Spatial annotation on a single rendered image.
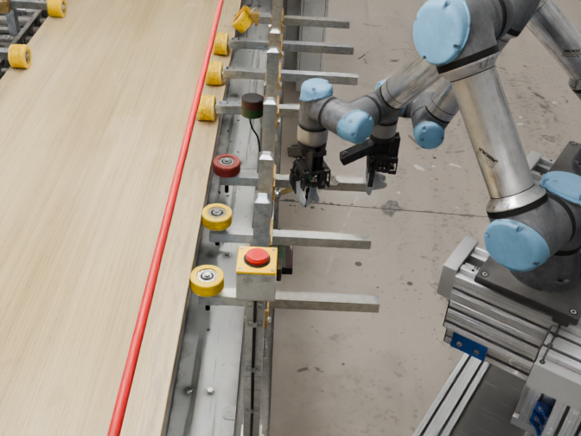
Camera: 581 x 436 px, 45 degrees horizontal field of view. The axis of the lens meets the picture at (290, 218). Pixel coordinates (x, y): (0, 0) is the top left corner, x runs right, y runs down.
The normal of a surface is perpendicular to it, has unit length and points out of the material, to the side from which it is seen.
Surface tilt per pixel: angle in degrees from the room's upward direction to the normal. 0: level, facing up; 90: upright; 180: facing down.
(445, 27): 84
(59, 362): 0
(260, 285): 90
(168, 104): 0
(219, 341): 0
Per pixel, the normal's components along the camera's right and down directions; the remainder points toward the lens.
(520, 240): -0.67, 0.50
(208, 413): 0.05, -0.80
